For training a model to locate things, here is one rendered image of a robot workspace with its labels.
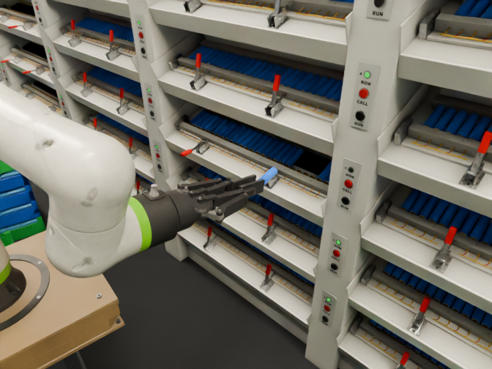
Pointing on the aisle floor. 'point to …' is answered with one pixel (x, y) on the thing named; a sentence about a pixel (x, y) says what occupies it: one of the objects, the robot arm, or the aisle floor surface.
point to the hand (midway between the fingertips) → (247, 187)
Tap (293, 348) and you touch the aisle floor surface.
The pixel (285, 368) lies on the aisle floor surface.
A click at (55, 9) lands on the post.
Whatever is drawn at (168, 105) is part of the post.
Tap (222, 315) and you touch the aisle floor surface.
